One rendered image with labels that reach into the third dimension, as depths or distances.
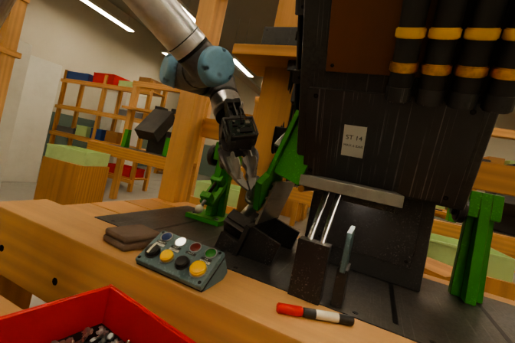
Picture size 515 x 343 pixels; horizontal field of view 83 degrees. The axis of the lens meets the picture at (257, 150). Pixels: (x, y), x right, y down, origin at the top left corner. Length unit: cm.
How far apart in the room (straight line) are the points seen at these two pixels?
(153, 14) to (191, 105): 76
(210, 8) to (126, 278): 113
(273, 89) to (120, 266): 80
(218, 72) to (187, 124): 74
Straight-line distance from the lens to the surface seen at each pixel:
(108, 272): 67
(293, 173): 70
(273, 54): 106
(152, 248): 61
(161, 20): 59
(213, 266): 56
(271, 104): 114
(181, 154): 130
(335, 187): 49
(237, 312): 52
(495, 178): 117
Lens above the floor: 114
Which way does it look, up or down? 2 degrees up
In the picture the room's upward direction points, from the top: 12 degrees clockwise
